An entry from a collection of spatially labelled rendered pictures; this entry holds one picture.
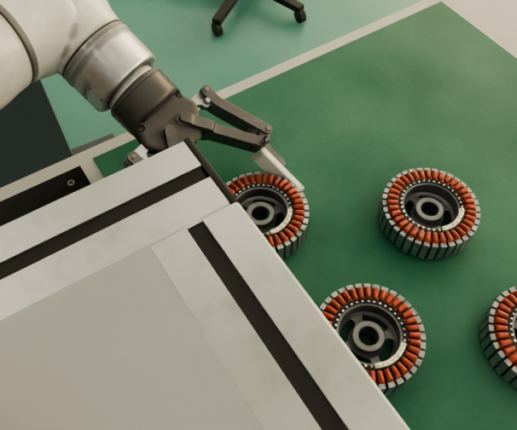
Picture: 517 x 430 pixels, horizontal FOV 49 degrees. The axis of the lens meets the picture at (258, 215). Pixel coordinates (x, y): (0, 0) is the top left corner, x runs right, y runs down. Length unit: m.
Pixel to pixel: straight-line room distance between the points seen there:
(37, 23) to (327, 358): 0.48
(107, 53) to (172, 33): 1.52
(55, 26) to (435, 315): 0.50
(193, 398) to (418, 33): 0.80
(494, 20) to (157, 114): 0.59
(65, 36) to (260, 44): 1.49
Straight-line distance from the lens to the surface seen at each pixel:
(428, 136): 0.79
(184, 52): 2.06
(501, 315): 0.63
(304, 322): 0.22
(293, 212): 0.65
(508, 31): 1.00
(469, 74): 0.90
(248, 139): 0.67
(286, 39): 2.10
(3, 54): 0.60
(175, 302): 0.23
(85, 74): 0.63
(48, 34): 0.62
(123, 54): 0.63
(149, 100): 0.62
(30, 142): 1.28
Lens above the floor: 1.32
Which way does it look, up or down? 56 degrees down
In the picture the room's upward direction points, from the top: straight up
